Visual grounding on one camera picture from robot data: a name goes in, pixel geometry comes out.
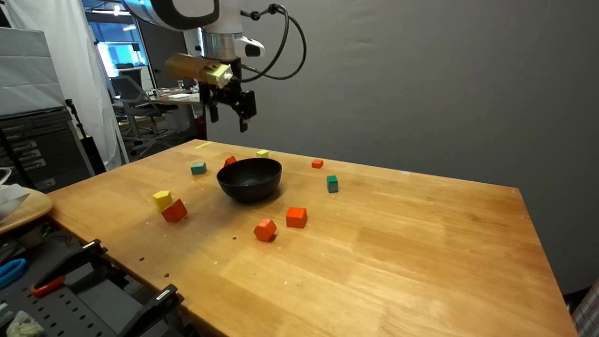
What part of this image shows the teal wooden block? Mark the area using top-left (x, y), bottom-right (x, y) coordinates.
top-left (192, 164), bottom-right (209, 177)

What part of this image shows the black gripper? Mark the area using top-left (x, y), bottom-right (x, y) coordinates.
top-left (201, 61), bottom-right (257, 134)

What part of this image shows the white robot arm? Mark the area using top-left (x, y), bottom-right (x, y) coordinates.
top-left (124, 0), bottom-right (265, 132)

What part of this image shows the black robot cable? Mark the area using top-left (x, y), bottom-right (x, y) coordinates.
top-left (240, 3), bottom-right (310, 85)

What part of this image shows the orange wooden block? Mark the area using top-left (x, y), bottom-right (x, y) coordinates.
top-left (223, 156), bottom-right (238, 167)

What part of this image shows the round wooden board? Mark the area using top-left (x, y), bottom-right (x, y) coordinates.
top-left (0, 190), bottom-right (53, 235)

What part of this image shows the blue scissors handle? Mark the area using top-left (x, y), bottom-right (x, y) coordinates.
top-left (0, 259), bottom-right (29, 289)

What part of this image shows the small orange block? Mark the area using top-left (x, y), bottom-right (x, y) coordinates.
top-left (311, 160), bottom-right (325, 169)

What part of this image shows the black bowl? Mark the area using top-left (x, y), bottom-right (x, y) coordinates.
top-left (218, 158), bottom-right (283, 205)

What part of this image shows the black perforated tool board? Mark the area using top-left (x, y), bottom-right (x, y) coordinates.
top-left (0, 227), bottom-right (186, 337)

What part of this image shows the green wooden block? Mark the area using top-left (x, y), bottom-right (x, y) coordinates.
top-left (326, 175), bottom-right (340, 194)

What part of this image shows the black equipment case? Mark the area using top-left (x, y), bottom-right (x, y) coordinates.
top-left (0, 109), bottom-right (92, 194)

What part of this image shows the red wooden block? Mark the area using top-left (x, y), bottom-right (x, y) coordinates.
top-left (255, 220), bottom-right (278, 242)

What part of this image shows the background desk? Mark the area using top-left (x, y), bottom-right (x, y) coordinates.
top-left (150, 89), bottom-right (201, 106)

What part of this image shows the black clamp orange handle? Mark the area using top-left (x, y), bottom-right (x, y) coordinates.
top-left (31, 240), bottom-right (107, 298)

